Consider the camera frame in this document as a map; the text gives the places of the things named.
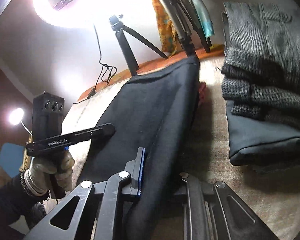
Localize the left dark sleeved forearm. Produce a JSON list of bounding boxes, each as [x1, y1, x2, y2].
[[0, 173, 50, 239]]

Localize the orange patterned bed sheet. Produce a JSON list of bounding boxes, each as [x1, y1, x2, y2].
[[75, 44, 224, 105]]

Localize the black pants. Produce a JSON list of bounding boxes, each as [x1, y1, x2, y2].
[[79, 56, 199, 239]]

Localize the left gloved hand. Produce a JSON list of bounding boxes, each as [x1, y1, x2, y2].
[[20, 151, 75, 197]]

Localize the small black tripod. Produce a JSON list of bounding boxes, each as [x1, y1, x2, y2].
[[108, 15, 170, 77]]

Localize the checkered beige bed cover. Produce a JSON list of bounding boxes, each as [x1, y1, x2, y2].
[[62, 56, 300, 239]]

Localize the bright ring light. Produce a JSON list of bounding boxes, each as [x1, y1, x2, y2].
[[29, 0, 156, 30]]

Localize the folded silver tripod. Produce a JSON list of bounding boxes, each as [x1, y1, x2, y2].
[[151, 0, 213, 58]]

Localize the small white clip lamp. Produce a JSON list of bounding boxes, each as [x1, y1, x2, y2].
[[8, 108, 32, 135]]

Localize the dark grey folded pants top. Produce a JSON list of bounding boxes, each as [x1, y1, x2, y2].
[[224, 2, 300, 90]]

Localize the dark folded pants middle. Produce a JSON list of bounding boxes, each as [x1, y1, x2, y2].
[[222, 63, 300, 130]]

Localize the dark folded pants bottom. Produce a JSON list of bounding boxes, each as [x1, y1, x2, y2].
[[226, 101, 300, 172]]

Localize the colourful hanging cloth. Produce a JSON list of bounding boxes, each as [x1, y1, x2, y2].
[[149, 0, 216, 57]]

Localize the black light cable with switch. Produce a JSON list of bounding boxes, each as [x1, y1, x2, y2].
[[72, 24, 118, 105]]

